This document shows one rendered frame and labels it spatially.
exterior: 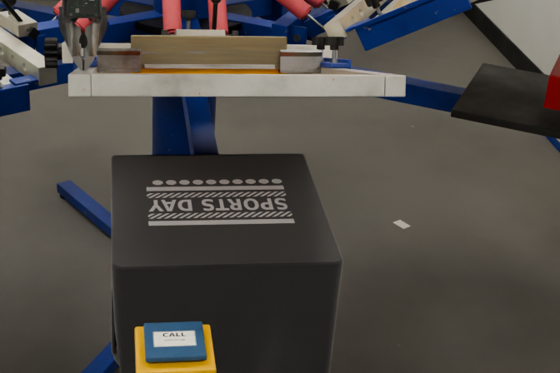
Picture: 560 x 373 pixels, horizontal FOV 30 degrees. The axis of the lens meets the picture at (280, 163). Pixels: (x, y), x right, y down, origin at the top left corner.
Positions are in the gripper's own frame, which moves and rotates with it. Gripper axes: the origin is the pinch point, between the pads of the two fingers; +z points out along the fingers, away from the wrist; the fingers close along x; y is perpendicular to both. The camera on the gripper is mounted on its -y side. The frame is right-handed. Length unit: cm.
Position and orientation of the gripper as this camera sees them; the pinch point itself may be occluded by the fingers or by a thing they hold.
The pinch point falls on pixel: (83, 63)
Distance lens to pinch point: 201.8
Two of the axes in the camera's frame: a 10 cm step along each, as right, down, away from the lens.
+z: -0.1, 9.9, 1.2
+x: 9.9, -0.1, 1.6
